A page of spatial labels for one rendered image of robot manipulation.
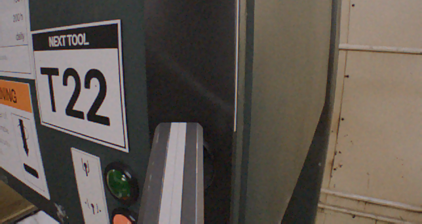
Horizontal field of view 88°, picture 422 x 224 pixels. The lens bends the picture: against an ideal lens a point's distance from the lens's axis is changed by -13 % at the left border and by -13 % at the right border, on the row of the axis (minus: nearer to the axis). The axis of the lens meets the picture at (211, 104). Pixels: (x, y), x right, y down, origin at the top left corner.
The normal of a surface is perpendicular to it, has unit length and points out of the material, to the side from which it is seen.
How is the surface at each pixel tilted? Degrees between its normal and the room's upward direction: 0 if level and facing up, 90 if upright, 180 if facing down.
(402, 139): 90
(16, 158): 90
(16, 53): 90
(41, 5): 90
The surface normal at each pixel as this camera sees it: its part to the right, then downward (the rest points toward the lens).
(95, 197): -0.47, 0.20
